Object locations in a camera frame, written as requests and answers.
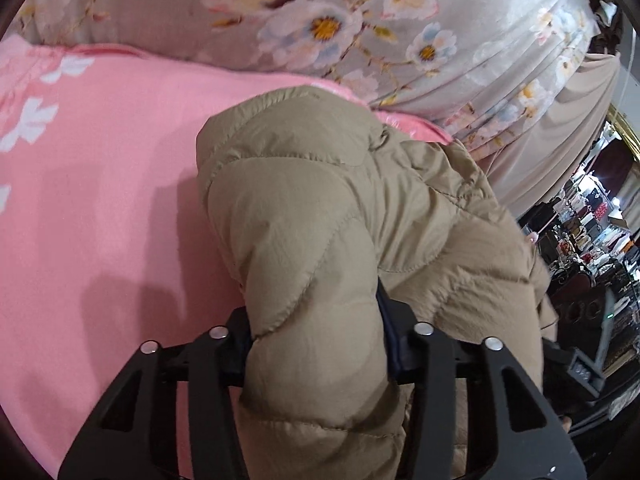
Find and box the khaki quilted puffer jacket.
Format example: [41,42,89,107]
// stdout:
[196,86,554,479]

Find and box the person's right hand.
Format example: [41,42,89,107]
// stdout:
[524,231,574,434]

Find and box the cluttered dark shelf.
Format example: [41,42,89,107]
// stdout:
[521,107,639,376]

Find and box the pink floral blanket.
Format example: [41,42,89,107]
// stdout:
[1,37,448,474]

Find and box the beige bed skirt fabric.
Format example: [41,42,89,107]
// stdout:
[480,53,620,218]

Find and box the grey floral duvet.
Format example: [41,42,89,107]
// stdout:
[9,0,599,156]

